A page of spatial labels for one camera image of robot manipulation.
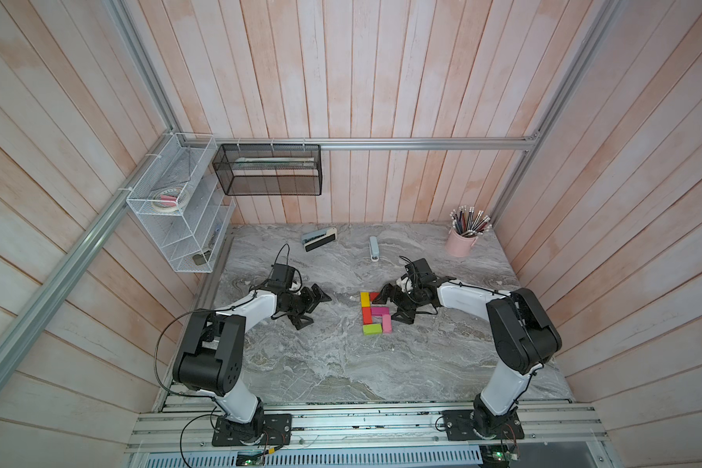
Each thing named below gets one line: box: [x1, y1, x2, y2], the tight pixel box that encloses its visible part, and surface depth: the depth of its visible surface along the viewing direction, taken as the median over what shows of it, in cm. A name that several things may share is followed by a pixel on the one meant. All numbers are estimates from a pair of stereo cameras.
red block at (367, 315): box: [361, 306, 374, 325], surface depth 96 cm
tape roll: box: [152, 187, 189, 212], surface depth 75 cm
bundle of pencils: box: [449, 204, 492, 238], surface depth 106 cm
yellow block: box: [359, 291, 371, 308], surface depth 100 cm
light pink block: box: [382, 313, 392, 334], surface depth 93 cm
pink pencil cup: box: [444, 228, 479, 258], surface depth 109 cm
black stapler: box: [302, 227, 338, 252], surface depth 114 cm
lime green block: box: [362, 323, 384, 336], surface depth 93 cm
